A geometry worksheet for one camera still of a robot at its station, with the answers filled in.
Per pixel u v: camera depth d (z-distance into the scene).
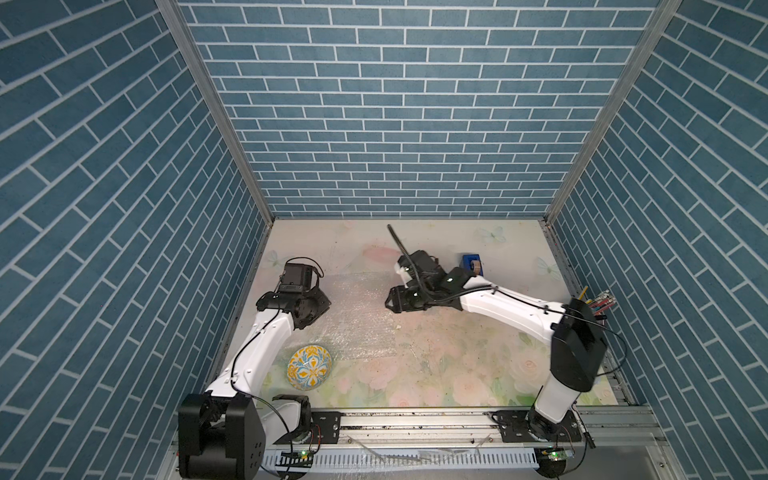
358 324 0.92
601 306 0.79
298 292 0.64
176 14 0.70
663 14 0.71
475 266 0.98
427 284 0.64
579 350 0.46
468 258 1.01
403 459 0.71
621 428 0.76
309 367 0.83
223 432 0.39
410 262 0.63
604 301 0.79
